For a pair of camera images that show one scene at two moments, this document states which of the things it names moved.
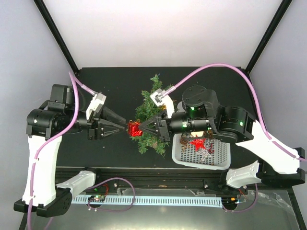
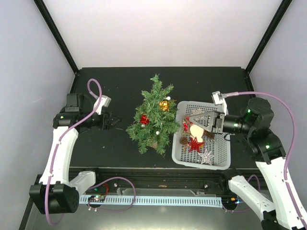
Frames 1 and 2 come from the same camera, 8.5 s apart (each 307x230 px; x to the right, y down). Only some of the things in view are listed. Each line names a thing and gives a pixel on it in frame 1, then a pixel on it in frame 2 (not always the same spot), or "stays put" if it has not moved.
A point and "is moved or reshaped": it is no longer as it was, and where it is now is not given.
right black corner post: x=267 y=36 stays put
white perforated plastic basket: x=216 y=154 stays put
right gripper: x=163 y=132 -> x=216 y=118
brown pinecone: x=183 y=141 stays put
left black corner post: x=58 y=36 stays put
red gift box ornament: x=133 y=128 -> x=144 y=120
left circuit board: x=98 y=198 stays put
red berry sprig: x=210 y=151 is moved or reshaped
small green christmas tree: x=146 y=109 stays put
